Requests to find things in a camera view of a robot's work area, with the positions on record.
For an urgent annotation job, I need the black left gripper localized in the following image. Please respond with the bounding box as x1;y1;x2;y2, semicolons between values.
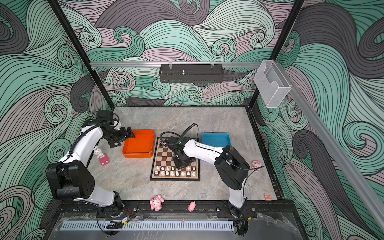
105;126;135;148

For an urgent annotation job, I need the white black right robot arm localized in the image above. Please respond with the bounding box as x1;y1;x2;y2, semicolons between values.
160;137;251;218

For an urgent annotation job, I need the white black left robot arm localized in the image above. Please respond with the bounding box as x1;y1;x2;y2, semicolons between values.
45;110;135;212

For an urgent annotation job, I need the brown cream chessboard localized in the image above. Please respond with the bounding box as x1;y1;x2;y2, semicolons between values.
150;137;201;182

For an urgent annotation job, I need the white rabbit pink base figurine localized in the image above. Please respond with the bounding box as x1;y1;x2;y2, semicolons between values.
93;146;110;166

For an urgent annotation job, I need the orange plastic tray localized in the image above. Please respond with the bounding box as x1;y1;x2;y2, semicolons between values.
122;130;155;159

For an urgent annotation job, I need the blue plastic tray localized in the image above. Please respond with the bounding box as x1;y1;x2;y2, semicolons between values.
202;133;231;148

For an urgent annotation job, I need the small pink pig figurine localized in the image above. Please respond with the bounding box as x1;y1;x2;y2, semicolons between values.
188;201;196;212

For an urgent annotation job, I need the pink pig plush toy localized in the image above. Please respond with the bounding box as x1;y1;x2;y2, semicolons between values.
150;195;165;212

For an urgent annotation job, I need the pink white round figurine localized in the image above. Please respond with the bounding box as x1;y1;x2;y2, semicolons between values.
251;161;263;172

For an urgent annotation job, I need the aluminium back wall rail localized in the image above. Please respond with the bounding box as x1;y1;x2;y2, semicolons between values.
89;61;262;70

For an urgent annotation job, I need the aluminium wall rail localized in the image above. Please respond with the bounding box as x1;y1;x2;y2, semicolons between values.
273;61;384;230
89;61;262;70

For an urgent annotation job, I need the black perforated wall shelf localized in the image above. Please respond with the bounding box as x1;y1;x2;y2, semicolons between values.
159;64;224;84

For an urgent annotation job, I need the black front mounting rail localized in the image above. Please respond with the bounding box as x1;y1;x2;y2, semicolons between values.
58;199;298;217

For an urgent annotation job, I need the white slotted cable duct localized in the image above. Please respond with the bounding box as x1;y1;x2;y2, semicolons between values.
59;221;235;232

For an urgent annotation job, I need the clear acrylic wall box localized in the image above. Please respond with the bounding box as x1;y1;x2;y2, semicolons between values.
254;60;292;109

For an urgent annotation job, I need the aluminium right wall rail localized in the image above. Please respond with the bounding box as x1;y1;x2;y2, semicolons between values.
273;61;384;230

